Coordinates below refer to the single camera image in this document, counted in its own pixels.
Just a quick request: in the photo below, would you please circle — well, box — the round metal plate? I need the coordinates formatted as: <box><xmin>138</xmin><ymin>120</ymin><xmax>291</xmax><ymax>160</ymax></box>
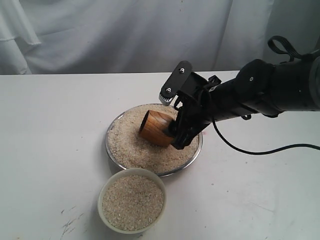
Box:
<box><xmin>105</xmin><ymin>102</ymin><xmax>204</xmax><ymax>178</ymax></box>

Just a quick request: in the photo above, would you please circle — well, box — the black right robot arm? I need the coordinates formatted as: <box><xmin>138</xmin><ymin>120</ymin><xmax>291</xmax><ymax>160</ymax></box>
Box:
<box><xmin>159</xmin><ymin>51</ymin><xmax>320</xmax><ymax>150</ymax></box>

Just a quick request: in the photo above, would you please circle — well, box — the black camera cable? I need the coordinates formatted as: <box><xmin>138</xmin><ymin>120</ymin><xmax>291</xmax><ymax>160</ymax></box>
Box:
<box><xmin>199</xmin><ymin>35</ymin><xmax>320</xmax><ymax>154</ymax></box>

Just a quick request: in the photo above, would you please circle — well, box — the brown wooden cup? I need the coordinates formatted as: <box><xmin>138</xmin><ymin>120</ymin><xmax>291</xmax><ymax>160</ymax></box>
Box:
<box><xmin>138</xmin><ymin>110</ymin><xmax>174</xmax><ymax>147</ymax></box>

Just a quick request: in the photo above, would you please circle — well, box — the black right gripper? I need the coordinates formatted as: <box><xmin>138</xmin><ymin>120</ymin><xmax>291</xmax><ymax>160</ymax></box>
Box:
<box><xmin>162</xmin><ymin>72</ymin><xmax>222</xmax><ymax>150</ymax></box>

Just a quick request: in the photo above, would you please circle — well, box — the white ceramic bowl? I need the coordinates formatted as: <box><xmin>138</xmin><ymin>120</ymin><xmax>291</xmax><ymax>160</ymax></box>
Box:
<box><xmin>97</xmin><ymin>168</ymin><xmax>167</xmax><ymax>235</ymax></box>

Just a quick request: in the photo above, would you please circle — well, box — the white backdrop cloth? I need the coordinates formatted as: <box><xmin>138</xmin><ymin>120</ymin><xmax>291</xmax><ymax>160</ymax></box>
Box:
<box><xmin>0</xmin><ymin>0</ymin><xmax>320</xmax><ymax>75</ymax></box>

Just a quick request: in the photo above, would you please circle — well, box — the rice heap on plate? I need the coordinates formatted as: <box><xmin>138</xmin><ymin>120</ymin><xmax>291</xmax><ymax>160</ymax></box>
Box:
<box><xmin>107</xmin><ymin>104</ymin><xmax>200</xmax><ymax>174</ymax></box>

